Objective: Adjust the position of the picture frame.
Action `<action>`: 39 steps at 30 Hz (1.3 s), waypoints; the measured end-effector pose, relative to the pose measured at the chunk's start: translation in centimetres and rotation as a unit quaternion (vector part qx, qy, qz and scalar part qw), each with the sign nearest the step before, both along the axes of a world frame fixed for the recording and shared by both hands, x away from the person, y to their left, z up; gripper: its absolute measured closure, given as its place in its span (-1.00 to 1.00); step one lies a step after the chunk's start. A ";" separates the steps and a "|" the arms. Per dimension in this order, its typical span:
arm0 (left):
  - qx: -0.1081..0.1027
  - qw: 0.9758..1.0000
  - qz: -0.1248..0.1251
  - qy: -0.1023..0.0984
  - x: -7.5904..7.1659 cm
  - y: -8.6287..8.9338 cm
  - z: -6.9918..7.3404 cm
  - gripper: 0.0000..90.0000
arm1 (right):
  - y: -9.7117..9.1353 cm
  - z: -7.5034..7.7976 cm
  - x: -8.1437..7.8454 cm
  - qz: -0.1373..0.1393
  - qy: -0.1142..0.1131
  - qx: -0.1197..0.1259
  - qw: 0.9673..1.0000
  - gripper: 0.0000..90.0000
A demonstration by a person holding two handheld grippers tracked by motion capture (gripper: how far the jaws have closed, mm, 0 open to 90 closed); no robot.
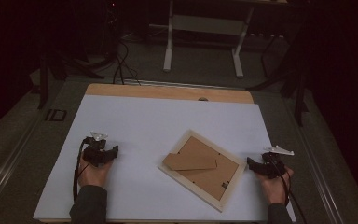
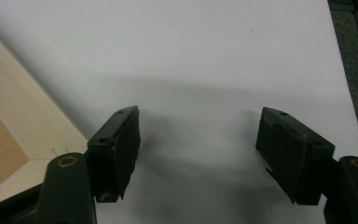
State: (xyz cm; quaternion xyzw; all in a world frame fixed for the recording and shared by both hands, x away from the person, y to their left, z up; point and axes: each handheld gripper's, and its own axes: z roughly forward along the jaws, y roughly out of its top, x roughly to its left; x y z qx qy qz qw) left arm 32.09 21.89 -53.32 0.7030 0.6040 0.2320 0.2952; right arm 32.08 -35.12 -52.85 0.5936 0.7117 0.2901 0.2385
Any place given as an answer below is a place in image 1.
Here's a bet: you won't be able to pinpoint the white table sheet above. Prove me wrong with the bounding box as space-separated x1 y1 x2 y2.
32 93 297 223

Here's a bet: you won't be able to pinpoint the black floor cables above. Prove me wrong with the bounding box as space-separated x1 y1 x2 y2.
111 39 143 86

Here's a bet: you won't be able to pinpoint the white metal desk frame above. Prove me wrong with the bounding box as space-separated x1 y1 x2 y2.
162 0 256 79

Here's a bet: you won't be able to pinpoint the person's right hand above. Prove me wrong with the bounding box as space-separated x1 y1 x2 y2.
255 170 295 206

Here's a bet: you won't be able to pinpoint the black floor bracket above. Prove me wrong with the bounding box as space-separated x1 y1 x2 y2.
44 108 68 122

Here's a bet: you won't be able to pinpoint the dark power strip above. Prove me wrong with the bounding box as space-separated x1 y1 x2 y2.
249 32 285 40

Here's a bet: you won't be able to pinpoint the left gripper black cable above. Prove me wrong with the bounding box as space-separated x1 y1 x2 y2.
72 138 90 202

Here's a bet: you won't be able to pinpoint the metal floor rail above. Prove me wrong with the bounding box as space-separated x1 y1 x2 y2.
0 116 46 216
282 97 347 224

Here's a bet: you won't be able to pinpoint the black metal stand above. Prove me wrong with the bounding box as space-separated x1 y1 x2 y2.
36 50 107 110
246 35 310 128

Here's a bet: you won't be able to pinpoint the metal strip behind table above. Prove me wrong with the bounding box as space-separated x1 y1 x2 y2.
121 78 248 91

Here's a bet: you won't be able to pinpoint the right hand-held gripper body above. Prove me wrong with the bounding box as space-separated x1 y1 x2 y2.
260 145 295 180

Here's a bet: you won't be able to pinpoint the wooden picture frame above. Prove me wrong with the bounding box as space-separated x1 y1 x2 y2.
158 129 247 214

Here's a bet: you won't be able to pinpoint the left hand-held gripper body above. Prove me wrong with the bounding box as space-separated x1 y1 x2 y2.
82 131 112 168

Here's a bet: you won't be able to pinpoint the person's left hand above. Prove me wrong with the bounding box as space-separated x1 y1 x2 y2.
76 156 114 189

